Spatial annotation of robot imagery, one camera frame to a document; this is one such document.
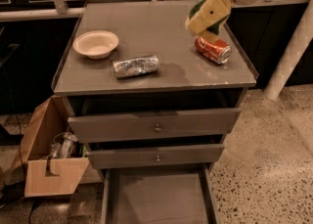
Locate green yellow sponge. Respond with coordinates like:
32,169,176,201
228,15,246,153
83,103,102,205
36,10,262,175
188,0,231,36

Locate grey drawer cabinet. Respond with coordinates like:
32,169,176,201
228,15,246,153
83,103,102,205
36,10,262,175
51,0,260,172

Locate grey top drawer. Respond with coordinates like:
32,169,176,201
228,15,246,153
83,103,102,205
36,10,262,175
68,108,241,143

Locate grey drawer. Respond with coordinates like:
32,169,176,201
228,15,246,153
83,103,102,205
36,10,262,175
101,164,220,224
68,108,241,143
87,144,224,169

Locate grey middle drawer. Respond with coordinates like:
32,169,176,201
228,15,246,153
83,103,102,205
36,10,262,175
87,144,224,169

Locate grey bottom drawer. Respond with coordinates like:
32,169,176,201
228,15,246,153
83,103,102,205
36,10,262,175
101,164,220,224

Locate red cola can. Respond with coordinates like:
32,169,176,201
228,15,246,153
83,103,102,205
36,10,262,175
195,37,232,65

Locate silver blue crushed can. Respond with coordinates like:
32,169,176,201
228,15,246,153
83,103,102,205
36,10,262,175
112,55,159,78

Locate white diagonal pole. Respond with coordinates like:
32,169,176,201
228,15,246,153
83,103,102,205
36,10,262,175
264,0,313,101

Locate white paper bowl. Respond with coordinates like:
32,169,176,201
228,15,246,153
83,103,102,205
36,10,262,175
72,30,119,60

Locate clear plastic bottles in box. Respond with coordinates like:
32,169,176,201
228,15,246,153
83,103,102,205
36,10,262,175
50,132,77,158

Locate brown cardboard box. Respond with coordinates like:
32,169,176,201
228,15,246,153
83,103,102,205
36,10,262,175
9,96,102,198

